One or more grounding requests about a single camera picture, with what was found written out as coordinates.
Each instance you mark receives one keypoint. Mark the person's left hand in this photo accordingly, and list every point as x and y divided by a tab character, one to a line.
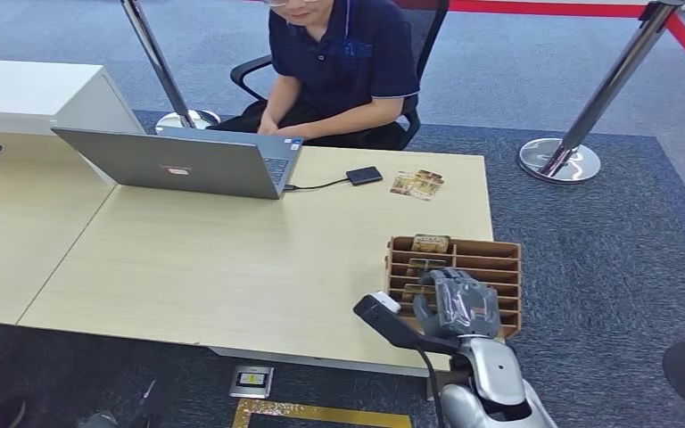
289	130

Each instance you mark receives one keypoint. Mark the person's right hand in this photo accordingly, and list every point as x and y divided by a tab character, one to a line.
267	124

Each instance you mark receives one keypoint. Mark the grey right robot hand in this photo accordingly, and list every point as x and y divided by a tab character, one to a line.
466	307

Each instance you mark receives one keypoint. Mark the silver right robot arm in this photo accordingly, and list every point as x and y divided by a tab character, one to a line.
496	372

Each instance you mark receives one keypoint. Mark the person's left forearm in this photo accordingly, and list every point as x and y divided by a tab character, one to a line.
354	118

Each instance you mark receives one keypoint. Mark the person's right forearm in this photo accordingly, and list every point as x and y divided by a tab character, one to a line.
280	94

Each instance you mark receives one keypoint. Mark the brown cardboard card holder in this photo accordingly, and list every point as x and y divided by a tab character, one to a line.
490	260

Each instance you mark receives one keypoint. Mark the person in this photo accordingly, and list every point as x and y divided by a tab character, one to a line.
348	59

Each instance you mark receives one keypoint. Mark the black external drive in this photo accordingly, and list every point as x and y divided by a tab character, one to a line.
364	175

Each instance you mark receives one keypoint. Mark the grey laptop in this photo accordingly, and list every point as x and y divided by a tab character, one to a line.
171	165

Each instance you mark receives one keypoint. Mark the black office chair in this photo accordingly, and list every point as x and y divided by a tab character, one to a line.
428	35

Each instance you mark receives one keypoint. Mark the metal floor socket box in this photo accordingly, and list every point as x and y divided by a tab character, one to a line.
251	381

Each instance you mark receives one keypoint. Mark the white cabinet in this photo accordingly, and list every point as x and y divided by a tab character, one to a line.
29	88

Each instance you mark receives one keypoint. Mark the grey object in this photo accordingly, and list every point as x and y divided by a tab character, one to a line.
95	421

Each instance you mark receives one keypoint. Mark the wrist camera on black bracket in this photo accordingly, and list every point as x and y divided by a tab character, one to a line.
387	322

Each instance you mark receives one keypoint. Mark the chrome stanchion post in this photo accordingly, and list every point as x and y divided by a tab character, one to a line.
159	65
602	94

